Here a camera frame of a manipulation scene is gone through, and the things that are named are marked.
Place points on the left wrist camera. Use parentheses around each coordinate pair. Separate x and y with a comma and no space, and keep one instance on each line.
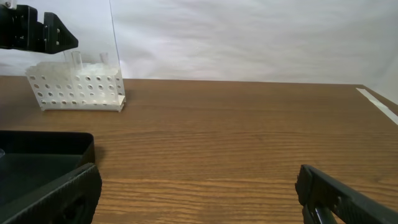
(7,3)

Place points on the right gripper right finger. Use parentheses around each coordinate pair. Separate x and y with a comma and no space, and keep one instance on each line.
(339,199)

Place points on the white test tube rack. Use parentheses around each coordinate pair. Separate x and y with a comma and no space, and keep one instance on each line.
(77,90)

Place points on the black tray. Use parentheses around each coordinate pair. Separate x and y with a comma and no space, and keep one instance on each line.
(40,155)

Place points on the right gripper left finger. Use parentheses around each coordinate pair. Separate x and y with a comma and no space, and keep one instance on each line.
(59,199)

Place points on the clear test tube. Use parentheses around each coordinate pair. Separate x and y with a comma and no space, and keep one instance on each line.
(104,58)
(76,60)
(67,57)

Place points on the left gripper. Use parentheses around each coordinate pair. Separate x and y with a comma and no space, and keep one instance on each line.
(20,29)

